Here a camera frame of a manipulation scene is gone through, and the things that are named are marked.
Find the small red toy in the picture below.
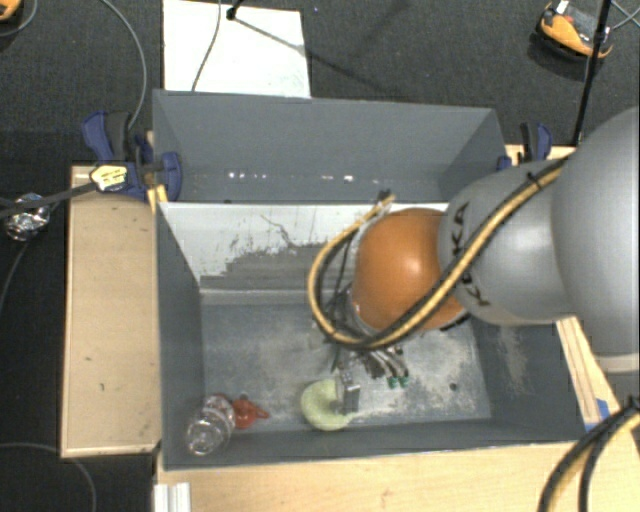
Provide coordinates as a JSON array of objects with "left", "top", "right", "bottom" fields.
[{"left": 231, "top": 393, "right": 272, "bottom": 430}]

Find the grey metal bin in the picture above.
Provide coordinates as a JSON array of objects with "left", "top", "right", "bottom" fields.
[{"left": 149, "top": 89, "right": 587, "bottom": 472}]

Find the pale wood flat board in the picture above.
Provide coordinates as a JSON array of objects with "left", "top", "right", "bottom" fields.
[{"left": 60, "top": 160, "right": 164, "bottom": 459}]

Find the pale green ring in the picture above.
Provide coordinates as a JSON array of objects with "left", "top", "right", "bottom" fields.
[{"left": 300, "top": 377, "right": 352, "bottom": 433}]

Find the clear plastic bottle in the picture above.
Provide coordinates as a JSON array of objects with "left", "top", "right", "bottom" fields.
[{"left": 185, "top": 394, "right": 237, "bottom": 457}]

